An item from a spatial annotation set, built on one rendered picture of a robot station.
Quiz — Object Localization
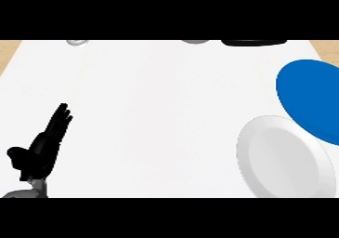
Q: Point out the pale grey round object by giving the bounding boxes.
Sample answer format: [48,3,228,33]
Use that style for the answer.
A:
[65,39,90,47]

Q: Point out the blue plate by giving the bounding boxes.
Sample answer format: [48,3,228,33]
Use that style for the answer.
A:
[274,59,339,148]

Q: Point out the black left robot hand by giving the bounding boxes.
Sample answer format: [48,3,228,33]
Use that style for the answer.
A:
[6,102,73,182]

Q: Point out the black flat object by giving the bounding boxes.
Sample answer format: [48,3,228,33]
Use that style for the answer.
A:
[219,39,288,47]

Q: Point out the white plate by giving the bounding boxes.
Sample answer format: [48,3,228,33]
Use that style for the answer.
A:
[234,114,337,199]

